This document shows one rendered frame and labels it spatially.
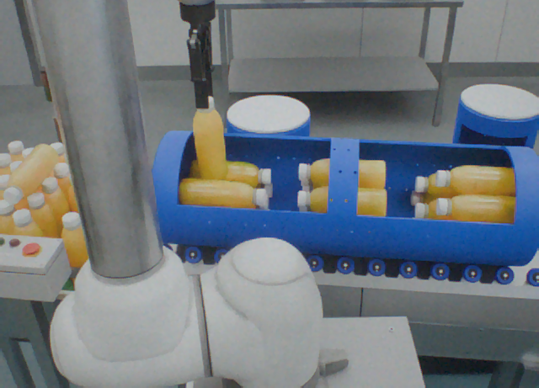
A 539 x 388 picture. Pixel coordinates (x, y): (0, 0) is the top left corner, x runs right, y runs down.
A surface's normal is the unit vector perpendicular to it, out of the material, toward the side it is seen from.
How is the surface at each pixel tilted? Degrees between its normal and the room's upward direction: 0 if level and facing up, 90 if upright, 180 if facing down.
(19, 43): 90
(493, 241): 90
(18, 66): 90
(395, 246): 103
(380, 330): 0
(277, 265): 6
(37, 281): 90
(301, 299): 68
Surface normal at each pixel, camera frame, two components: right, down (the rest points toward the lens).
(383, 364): -0.02, -0.84
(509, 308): -0.12, 0.23
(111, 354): 0.08, 0.36
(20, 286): -0.12, 0.55
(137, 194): 0.77, 0.28
